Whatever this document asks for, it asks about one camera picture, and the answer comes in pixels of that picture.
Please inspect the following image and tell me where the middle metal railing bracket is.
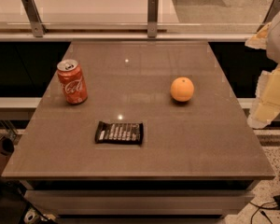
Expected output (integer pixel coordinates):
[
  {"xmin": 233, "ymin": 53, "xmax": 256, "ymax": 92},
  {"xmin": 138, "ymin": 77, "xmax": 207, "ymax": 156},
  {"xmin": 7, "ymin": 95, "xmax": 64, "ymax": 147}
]
[{"xmin": 147, "ymin": 0, "xmax": 159, "ymax": 38}]

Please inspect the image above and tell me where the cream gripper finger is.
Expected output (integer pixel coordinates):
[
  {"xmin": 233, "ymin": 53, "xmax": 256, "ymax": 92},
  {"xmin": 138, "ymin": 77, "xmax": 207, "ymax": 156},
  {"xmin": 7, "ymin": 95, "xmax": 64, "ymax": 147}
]
[
  {"xmin": 245, "ymin": 22, "xmax": 271, "ymax": 49},
  {"xmin": 247, "ymin": 64, "xmax": 280, "ymax": 129}
]

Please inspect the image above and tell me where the dark round object left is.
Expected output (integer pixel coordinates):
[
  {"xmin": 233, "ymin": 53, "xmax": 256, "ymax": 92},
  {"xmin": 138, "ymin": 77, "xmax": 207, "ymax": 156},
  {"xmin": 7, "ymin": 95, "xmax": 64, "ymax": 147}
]
[{"xmin": 0, "ymin": 137, "xmax": 14, "ymax": 156}]

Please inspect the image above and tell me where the glass railing panel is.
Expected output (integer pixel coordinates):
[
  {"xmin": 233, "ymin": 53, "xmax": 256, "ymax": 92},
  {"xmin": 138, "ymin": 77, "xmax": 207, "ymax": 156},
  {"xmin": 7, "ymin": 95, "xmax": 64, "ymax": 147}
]
[{"xmin": 0, "ymin": 0, "xmax": 272, "ymax": 31}]

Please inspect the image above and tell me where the orange fruit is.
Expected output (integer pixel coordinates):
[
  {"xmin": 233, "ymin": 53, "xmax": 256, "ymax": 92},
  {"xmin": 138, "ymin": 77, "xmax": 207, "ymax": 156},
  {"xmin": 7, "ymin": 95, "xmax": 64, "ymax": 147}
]
[{"xmin": 170, "ymin": 77, "xmax": 194, "ymax": 102}]

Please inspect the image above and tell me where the right metal railing bracket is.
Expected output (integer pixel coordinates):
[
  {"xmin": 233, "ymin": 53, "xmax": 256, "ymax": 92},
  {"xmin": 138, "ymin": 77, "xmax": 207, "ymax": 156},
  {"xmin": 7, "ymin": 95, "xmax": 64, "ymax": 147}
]
[{"xmin": 258, "ymin": 0, "xmax": 280, "ymax": 31}]

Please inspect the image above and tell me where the metal railing bracket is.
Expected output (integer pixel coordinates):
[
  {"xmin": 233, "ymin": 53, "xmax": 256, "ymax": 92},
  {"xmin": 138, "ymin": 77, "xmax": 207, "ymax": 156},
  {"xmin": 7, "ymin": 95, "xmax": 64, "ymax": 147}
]
[
  {"xmin": 147, "ymin": 0, "xmax": 159, "ymax": 38},
  {"xmin": 258, "ymin": 0, "xmax": 280, "ymax": 31},
  {"xmin": 21, "ymin": 0, "xmax": 46, "ymax": 37}
]

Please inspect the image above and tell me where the red Coca-Cola can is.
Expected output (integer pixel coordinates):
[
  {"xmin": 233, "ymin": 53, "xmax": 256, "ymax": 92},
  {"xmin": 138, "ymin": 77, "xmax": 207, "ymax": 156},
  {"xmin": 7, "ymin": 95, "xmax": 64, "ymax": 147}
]
[{"xmin": 57, "ymin": 59, "xmax": 88, "ymax": 105}]

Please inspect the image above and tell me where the black RXBAR chocolate bar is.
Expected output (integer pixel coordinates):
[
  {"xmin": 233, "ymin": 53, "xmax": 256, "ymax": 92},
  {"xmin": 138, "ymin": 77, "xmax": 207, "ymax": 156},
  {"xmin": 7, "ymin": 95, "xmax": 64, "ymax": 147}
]
[{"xmin": 94, "ymin": 121, "xmax": 144, "ymax": 145}]

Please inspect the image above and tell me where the left metal railing bracket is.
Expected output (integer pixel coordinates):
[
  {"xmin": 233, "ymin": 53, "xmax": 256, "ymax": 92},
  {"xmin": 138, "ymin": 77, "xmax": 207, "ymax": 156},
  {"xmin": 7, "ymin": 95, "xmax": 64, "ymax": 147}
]
[{"xmin": 21, "ymin": 0, "xmax": 46, "ymax": 37}]

